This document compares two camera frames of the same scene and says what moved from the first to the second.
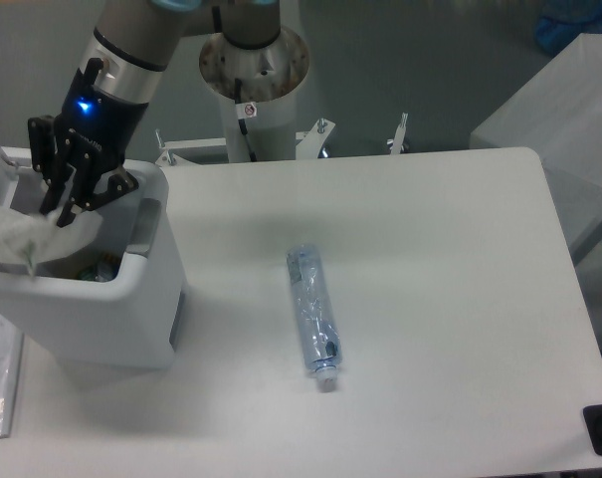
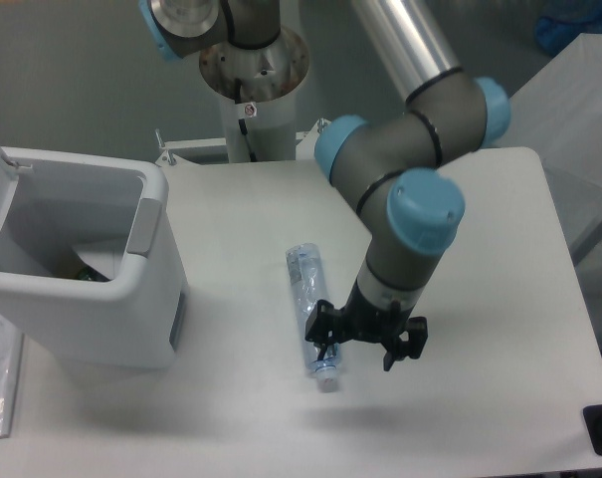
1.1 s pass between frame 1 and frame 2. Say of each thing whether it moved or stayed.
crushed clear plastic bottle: stayed
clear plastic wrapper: moved
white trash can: stayed
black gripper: moved
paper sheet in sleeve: stayed
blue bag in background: stayed
